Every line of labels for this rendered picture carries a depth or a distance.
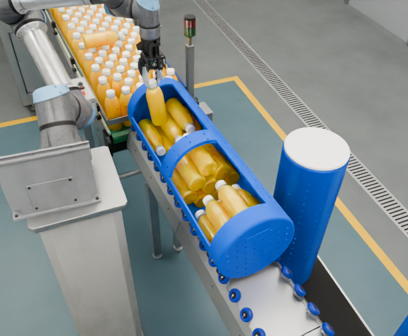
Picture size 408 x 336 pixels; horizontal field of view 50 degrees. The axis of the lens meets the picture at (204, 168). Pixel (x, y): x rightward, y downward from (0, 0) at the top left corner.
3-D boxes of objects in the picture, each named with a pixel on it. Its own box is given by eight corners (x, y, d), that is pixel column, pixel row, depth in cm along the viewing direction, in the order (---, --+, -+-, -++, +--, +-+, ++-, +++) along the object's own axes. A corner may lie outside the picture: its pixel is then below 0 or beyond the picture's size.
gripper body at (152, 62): (147, 74, 161) (145, 44, 153) (139, 63, 166) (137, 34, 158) (167, 70, 163) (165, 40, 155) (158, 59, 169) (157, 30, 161)
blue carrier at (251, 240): (220, 291, 145) (216, 242, 125) (133, 139, 202) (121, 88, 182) (292, 255, 153) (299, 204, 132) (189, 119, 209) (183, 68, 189)
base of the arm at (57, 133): (39, 155, 132) (33, 123, 132) (39, 162, 146) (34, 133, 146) (89, 146, 137) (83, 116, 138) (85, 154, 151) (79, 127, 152)
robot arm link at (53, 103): (31, 128, 137) (22, 87, 138) (53, 132, 151) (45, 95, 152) (65, 118, 135) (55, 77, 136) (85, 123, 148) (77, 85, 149)
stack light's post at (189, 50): (189, 189, 309) (188, 47, 233) (186, 185, 311) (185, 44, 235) (194, 187, 310) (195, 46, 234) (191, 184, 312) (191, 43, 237)
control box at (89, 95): (77, 121, 201) (73, 103, 194) (67, 98, 214) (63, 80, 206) (98, 115, 204) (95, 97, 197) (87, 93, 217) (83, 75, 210)
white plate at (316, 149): (354, 172, 174) (353, 175, 175) (346, 129, 194) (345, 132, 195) (284, 165, 176) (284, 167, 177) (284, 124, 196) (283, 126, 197)
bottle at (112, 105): (105, 127, 214) (99, 95, 201) (115, 120, 218) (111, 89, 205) (115, 133, 211) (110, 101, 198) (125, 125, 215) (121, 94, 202)
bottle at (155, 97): (169, 124, 184) (161, 88, 171) (153, 127, 184) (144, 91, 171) (167, 114, 189) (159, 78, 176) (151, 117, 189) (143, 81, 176)
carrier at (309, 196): (313, 291, 235) (310, 248, 255) (354, 175, 174) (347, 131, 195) (259, 285, 237) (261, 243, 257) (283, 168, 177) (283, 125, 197)
